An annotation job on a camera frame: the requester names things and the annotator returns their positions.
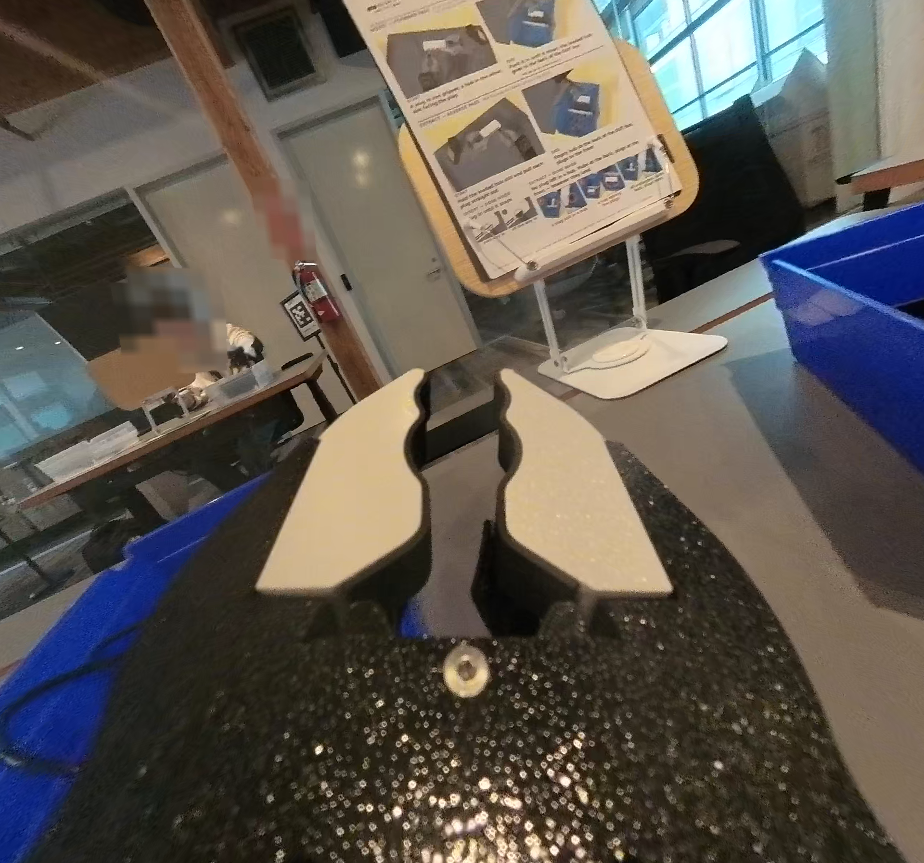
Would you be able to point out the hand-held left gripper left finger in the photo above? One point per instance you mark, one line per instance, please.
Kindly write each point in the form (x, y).
(346, 502)

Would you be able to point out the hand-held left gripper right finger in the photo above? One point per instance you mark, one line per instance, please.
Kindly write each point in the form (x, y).
(577, 502)

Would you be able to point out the blue plastic bin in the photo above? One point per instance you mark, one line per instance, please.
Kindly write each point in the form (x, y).
(72, 603)
(852, 358)

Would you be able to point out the white sheet stand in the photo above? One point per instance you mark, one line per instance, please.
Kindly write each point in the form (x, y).
(635, 361)

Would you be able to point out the clear plastic box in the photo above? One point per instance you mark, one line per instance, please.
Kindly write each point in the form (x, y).
(245, 385)
(86, 453)

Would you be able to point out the wooden office desk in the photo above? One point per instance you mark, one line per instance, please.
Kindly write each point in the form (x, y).
(195, 437)

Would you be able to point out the black and white tag sign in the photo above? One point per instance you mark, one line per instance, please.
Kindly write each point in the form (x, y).
(299, 314)

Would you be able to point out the clear acrylic display box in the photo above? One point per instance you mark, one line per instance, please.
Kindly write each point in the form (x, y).
(166, 412)

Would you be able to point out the red fire extinguisher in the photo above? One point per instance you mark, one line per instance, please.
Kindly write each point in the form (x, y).
(317, 296)

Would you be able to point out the frosted glass door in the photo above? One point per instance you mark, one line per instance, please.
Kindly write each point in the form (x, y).
(375, 228)

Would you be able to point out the instruction sheet on clipboard stand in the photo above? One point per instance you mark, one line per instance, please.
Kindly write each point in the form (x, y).
(447, 213)

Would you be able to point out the black office chair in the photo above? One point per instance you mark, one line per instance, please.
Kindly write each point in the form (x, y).
(736, 192)

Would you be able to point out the white cardboard box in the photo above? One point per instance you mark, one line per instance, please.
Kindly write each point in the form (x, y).
(801, 127)

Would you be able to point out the wood-edged grey table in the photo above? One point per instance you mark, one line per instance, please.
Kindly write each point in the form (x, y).
(895, 174)

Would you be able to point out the printed instruction sheet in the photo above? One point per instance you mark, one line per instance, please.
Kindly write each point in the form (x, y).
(469, 11)

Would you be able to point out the large grid window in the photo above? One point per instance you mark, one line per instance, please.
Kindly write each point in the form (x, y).
(722, 11)

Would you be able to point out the wall air vent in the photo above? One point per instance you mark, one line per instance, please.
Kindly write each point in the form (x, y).
(274, 51)

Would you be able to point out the wooden post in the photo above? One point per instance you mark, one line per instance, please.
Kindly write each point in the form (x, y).
(188, 33)

